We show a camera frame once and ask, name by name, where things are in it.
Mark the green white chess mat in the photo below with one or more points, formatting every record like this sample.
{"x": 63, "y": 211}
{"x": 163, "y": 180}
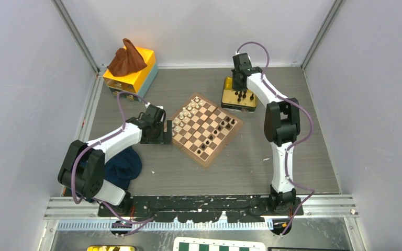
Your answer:
{"x": 199, "y": 244}

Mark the dark blue cloth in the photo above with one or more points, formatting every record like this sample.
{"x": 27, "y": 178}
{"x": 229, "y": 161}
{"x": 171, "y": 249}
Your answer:
{"x": 124, "y": 169}

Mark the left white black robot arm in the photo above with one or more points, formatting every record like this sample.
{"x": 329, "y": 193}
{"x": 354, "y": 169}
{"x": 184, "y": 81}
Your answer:
{"x": 127, "y": 135}

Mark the brown cloth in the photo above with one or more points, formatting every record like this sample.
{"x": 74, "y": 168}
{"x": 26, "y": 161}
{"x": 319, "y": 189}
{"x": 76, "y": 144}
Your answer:
{"x": 127, "y": 60}

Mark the gold tin at bottom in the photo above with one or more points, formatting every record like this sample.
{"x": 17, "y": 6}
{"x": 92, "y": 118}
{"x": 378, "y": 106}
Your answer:
{"x": 111, "y": 248}

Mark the gold metal tray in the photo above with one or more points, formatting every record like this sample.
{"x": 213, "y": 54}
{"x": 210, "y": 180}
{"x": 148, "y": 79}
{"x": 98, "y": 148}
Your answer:
{"x": 238, "y": 101}

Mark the yellow storage box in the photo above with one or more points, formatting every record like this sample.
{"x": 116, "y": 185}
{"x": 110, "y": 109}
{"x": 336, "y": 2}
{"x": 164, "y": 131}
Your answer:
{"x": 138, "y": 82}

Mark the black mounting base plate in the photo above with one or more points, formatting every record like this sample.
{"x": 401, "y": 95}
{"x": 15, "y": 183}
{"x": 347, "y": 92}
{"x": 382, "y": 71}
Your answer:
{"x": 201, "y": 209}

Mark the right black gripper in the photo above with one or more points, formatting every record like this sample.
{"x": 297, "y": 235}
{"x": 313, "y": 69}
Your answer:
{"x": 234, "y": 87}

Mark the white chess piece row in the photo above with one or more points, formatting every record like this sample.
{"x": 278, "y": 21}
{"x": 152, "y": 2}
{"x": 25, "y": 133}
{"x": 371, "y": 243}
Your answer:
{"x": 190, "y": 118}

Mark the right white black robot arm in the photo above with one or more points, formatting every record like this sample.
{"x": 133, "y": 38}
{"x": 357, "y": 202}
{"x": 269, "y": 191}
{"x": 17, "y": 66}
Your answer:
{"x": 281, "y": 127}

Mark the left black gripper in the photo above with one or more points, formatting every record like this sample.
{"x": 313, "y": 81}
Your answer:
{"x": 164, "y": 138}

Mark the black chess piece cluster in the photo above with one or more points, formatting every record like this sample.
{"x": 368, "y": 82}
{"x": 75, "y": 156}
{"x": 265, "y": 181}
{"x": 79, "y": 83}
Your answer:
{"x": 212, "y": 134}

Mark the wooden chess board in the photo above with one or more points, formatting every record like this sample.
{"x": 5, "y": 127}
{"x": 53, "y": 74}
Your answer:
{"x": 191, "y": 145}

